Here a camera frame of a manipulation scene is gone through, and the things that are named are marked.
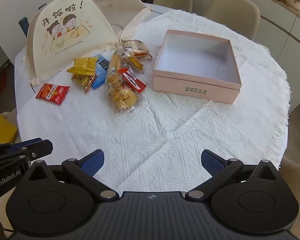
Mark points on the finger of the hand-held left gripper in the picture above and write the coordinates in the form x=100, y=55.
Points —
x=40, y=147
x=12, y=159

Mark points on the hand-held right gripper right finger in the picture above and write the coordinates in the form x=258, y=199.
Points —
x=211, y=161

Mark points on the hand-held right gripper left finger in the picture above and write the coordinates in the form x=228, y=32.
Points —
x=92, y=162

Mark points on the yellow flat cushion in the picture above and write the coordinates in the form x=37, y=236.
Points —
x=1, y=128

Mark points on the white textured tablecloth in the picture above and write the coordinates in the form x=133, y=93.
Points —
x=152, y=135

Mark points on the clear packet of bread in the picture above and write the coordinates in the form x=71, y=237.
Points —
x=123, y=98

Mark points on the yellow and red snack packet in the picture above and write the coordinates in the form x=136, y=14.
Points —
x=82, y=80

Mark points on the pink cardboard box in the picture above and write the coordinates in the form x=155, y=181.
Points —
x=190, y=80

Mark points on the blue snack packet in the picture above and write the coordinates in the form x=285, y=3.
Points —
x=102, y=73

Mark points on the red bar snack packet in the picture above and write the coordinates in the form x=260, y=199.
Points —
x=133, y=81

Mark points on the small clear yellow snack packet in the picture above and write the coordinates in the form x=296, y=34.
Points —
x=135, y=62

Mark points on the beige cartoon print food cover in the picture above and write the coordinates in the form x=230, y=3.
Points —
x=57, y=37

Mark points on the brown and white snack packet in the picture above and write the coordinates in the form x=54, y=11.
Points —
x=138, y=48

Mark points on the dark blue chair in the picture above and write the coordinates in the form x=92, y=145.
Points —
x=23, y=23

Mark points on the white sideboard cabinet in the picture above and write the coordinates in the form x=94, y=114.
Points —
x=285, y=35

